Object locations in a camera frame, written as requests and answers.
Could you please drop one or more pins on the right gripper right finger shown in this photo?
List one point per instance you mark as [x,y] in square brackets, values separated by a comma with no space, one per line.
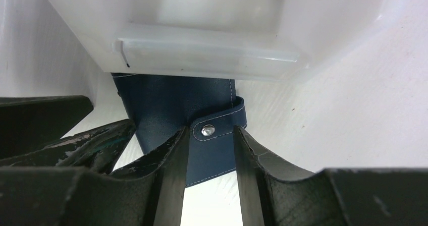
[274,191]

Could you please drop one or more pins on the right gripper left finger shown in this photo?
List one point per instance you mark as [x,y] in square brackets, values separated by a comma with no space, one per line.
[149,191]

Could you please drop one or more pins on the clear plastic card box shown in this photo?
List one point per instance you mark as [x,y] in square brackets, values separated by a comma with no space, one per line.
[237,39]

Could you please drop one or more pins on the blue leather card holder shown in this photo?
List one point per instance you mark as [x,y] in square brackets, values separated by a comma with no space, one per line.
[209,107]

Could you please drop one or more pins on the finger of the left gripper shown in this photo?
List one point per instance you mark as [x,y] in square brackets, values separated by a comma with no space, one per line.
[27,123]
[97,149]

